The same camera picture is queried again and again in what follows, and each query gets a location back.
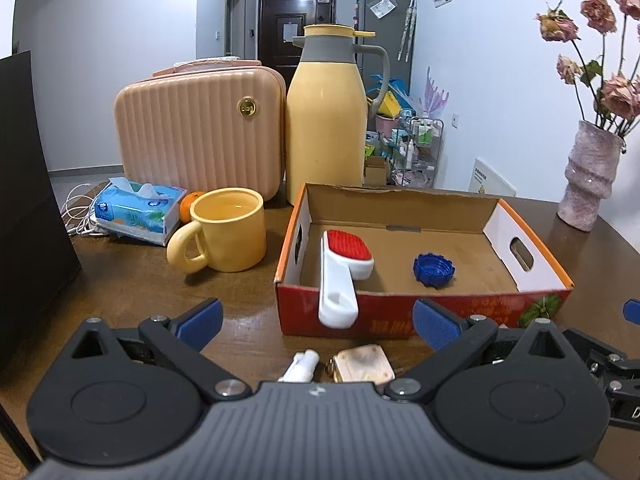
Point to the white leaning board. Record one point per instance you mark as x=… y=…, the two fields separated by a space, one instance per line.
x=492 y=180

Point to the white red lint brush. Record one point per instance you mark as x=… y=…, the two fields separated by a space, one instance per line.
x=337 y=290

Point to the green packet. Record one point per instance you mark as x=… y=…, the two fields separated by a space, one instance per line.
x=372 y=145

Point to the grey interior door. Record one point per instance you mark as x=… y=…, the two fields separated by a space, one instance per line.
x=235 y=20

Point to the bunch of dried pink roses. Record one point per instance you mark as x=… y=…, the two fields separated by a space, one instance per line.
x=617 y=95

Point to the clear plastic bag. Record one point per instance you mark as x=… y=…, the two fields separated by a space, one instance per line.
x=382 y=7

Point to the beige square adapter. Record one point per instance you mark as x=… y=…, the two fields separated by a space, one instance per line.
x=362 y=362

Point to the white hanging umbrella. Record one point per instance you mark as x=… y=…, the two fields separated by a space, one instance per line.
x=407 y=30

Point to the grey fridge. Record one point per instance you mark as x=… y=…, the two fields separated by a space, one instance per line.
x=395 y=30

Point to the orange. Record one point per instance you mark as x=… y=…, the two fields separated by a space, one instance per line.
x=186 y=207

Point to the small brown cardboard box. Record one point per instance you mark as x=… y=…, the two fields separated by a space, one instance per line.
x=376 y=170

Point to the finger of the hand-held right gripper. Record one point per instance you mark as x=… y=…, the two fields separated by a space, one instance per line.
x=595 y=347
x=633 y=311

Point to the pink ceramic vase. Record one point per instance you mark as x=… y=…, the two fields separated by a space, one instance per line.
x=590 y=175

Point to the small blue notched cap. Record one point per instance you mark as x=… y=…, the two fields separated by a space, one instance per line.
x=434 y=270

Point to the pink ribbed suitcase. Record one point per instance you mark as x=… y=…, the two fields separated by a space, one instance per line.
x=190 y=130

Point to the black monitor edge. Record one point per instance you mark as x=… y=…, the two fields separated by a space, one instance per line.
x=30 y=210

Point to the paper sheet on door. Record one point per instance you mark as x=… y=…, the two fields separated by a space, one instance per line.
x=294 y=31

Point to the yellow mug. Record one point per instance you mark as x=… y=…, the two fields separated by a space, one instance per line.
x=235 y=240

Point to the yellow thermos jug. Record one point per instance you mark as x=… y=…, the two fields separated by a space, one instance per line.
x=325 y=125

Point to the blue plastic frame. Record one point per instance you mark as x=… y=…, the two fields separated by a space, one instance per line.
x=397 y=85

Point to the red cardboard box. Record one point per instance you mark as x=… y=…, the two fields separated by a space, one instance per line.
x=440 y=250

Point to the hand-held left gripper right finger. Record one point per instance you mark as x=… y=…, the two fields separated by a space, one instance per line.
x=435 y=326

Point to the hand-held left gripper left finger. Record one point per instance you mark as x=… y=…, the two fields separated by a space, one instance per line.
x=202 y=321

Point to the small bottle with white cap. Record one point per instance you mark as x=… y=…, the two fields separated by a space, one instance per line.
x=300 y=367

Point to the blue tissue pack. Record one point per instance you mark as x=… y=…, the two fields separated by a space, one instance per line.
x=130 y=210

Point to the pink bucket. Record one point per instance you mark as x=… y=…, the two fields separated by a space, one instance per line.
x=386 y=125

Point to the yellow plastic watering can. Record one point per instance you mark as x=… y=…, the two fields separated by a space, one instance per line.
x=390 y=105

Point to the dark brown entrance door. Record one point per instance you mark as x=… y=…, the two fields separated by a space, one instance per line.
x=272 y=30

